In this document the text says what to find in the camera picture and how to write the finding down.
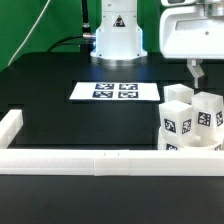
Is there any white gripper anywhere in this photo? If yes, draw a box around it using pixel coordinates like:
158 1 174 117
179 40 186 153
159 0 224 88

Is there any white round stool seat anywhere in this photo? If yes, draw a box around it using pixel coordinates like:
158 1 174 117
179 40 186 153
157 133 223 151

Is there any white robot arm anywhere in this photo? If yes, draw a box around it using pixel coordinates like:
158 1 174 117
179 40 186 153
91 0 224 86

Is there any white sheet with markers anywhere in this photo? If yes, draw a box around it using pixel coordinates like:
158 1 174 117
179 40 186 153
70 82 160 101

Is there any white U-shaped fence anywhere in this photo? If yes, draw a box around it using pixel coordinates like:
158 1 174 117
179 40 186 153
0 109 224 176

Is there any black cable with connector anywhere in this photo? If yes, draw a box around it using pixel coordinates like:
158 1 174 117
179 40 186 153
46 0 98 53

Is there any white cable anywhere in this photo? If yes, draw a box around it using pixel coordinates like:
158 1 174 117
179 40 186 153
7 0 53 67

